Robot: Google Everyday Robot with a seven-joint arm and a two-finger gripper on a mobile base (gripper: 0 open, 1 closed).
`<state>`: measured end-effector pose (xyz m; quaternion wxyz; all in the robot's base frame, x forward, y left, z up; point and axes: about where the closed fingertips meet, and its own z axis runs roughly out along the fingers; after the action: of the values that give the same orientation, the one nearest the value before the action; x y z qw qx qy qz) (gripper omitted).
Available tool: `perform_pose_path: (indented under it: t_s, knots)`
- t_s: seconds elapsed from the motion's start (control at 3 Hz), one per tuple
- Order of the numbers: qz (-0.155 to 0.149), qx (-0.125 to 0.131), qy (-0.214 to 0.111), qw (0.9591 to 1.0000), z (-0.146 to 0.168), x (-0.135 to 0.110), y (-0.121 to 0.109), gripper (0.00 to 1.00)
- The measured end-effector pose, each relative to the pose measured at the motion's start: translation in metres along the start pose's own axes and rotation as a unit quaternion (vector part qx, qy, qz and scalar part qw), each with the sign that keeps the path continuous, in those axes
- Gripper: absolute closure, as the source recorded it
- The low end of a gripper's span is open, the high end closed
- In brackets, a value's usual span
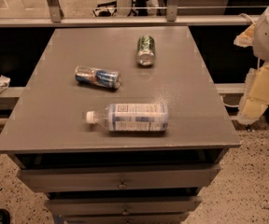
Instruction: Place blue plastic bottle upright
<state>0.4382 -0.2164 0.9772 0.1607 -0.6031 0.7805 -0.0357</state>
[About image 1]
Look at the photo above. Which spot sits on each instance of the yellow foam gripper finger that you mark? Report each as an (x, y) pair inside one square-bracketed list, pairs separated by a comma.
[(255, 99), (245, 39)]

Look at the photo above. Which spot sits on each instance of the clear blue-label plastic bottle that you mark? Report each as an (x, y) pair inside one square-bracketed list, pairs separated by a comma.
[(130, 117)]

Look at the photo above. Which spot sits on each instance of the green soda can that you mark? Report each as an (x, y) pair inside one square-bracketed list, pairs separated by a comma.
[(145, 50)]

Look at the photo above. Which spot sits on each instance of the black office chair base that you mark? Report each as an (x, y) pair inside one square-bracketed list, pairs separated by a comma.
[(126, 8)]

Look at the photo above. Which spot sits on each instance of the middle grey drawer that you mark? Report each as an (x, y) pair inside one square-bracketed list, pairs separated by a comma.
[(123, 206)]

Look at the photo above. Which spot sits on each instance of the grey drawer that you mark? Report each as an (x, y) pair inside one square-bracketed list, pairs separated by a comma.
[(131, 219), (123, 206), (119, 178)]

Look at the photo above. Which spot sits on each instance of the grey drawer cabinet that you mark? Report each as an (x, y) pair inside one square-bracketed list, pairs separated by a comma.
[(46, 129)]

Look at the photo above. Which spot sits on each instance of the blue red energy drink can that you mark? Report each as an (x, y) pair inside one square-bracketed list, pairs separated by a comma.
[(98, 77)]

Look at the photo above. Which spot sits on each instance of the bottom grey drawer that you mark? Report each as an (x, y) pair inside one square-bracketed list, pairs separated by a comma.
[(131, 219)]

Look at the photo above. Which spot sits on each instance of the top grey drawer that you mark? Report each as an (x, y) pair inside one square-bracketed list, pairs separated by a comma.
[(119, 178)]

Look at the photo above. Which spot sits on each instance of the black shoe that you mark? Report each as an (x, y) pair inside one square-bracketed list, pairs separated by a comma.
[(4, 216)]

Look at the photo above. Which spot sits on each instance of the grey metal railing frame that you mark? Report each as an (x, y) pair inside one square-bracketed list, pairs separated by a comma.
[(79, 13)]

